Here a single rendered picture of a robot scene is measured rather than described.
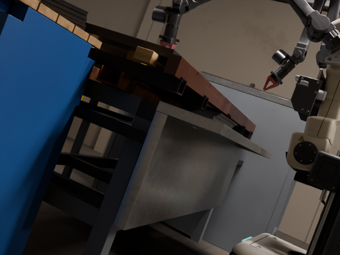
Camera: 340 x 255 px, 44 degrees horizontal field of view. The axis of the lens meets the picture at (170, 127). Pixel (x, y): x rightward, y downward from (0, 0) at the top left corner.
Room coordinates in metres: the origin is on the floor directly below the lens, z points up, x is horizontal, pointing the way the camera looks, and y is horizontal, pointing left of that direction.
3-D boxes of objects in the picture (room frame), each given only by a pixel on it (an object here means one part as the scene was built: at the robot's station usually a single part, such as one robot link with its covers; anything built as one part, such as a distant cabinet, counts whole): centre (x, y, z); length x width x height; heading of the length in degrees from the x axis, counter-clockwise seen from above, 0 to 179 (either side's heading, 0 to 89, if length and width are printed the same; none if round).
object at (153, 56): (1.30, 0.14, 0.79); 0.06 x 0.05 x 0.04; 70
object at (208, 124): (1.78, -0.26, 0.66); 1.30 x 0.20 x 0.03; 160
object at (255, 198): (2.89, -0.23, 0.50); 1.30 x 0.04 x 1.01; 70
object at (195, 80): (2.01, -0.22, 0.80); 1.62 x 0.04 x 0.06; 160
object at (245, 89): (3.16, -0.33, 1.03); 1.30 x 0.60 x 0.04; 70
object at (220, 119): (1.47, -0.11, 0.70); 0.39 x 0.12 x 0.04; 160
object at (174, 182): (1.81, -0.19, 0.47); 1.30 x 0.04 x 0.35; 160
